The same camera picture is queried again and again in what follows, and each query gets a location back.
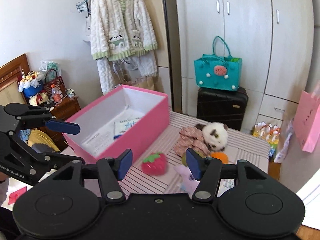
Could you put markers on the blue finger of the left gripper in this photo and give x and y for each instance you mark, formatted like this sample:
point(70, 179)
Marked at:
point(63, 126)

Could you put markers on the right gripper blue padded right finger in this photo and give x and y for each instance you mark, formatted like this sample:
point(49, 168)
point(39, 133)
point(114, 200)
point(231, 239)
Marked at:
point(207, 172)

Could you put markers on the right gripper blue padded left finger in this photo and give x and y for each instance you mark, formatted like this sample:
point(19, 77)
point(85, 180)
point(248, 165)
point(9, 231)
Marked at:
point(110, 172)

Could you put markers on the purple plush toy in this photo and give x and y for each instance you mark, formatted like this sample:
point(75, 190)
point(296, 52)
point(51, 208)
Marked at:
point(189, 183)

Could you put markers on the blue white wipes pack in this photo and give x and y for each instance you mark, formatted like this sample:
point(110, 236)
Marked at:
point(122, 125)

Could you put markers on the orange plush ball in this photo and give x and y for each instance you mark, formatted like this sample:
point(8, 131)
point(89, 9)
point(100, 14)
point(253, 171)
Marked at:
point(221, 156)

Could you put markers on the green plush ball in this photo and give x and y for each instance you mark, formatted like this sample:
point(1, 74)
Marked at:
point(184, 160)

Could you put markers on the plastic water bottle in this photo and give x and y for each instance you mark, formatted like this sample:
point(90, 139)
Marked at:
point(56, 95)

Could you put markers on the white brown plush cat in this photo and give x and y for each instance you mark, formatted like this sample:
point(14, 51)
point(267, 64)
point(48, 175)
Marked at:
point(215, 136)

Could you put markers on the red strawberry plush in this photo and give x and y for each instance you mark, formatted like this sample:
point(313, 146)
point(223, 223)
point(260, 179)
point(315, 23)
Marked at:
point(154, 164)

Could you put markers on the striped table cloth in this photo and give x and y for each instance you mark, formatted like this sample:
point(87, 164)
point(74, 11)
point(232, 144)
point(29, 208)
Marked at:
point(240, 146)

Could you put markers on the red patterned handbag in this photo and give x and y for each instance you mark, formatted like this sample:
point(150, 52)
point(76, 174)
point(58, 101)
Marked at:
point(57, 81)

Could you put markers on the pink storage box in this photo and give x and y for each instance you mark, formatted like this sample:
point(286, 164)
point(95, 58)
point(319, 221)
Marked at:
point(96, 121)

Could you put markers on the blue flower bouquet box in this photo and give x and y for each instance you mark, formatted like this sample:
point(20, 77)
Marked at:
point(31, 83)

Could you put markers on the black suitcase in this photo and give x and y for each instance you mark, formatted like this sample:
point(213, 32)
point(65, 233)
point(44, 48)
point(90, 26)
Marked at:
point(227, 107)

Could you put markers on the white plastic bag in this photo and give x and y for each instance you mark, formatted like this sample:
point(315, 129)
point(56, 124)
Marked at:
point(286, 133)

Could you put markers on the colourful drink bottle pack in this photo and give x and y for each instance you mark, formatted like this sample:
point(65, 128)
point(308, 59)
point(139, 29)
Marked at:
point(269, 133)

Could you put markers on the wooden headboard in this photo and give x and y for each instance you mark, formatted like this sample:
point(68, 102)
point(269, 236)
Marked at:
point(11, 73)

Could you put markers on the teal felt tote bag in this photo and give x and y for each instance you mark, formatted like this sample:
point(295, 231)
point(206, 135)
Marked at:
point(218, 72)

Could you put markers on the pink paper bag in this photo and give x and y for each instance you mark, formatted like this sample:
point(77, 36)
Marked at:
point(306, 120)

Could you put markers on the white green fleece cardigan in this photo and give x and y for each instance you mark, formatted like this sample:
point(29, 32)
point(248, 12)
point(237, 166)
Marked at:
point(122, 37)

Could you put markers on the grey three-door wardrobe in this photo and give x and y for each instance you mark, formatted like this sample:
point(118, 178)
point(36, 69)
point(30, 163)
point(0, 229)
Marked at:
point(274, 38)

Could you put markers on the black clothes rack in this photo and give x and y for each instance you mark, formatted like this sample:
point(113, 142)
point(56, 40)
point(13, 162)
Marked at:
point(163, 14)

